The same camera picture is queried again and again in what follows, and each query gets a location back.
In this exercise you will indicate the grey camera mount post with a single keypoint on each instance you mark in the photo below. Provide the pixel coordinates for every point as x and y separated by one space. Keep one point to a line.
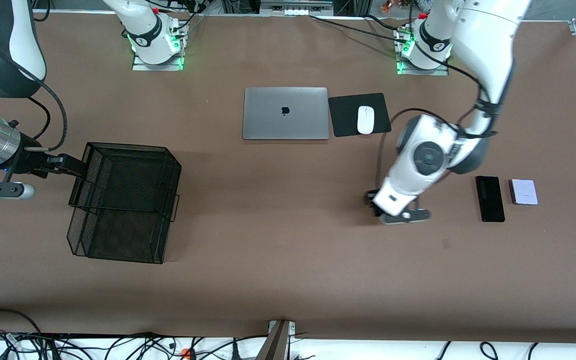
277 345

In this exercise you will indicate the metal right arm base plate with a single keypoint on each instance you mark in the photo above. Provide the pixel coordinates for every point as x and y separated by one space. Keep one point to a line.
140 66

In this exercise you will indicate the white power strip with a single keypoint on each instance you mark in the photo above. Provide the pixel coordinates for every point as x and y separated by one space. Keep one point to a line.
295 10

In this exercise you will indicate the silver closed laptop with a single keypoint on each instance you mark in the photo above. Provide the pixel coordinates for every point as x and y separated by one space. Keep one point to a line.
268 115

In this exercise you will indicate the black mouse pad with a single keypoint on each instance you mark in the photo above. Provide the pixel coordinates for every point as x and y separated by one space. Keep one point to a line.
343 120

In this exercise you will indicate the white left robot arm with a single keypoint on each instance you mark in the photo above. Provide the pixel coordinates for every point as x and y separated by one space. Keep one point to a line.
483 35

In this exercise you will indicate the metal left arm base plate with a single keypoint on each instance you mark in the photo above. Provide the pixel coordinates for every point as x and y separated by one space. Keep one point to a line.
418 72

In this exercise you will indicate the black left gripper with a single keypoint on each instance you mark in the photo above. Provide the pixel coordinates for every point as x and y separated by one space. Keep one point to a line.
371 198

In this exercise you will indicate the long black smartphone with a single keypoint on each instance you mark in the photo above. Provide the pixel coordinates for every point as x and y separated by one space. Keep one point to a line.
490 200

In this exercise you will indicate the lavender white phone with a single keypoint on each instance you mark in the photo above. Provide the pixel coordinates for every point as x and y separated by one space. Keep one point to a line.
524 192

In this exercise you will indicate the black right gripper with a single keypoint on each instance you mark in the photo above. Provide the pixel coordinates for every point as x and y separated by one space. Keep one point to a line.
26 161

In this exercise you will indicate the white computer mouse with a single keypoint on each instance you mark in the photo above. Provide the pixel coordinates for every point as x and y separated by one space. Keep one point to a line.
365 120

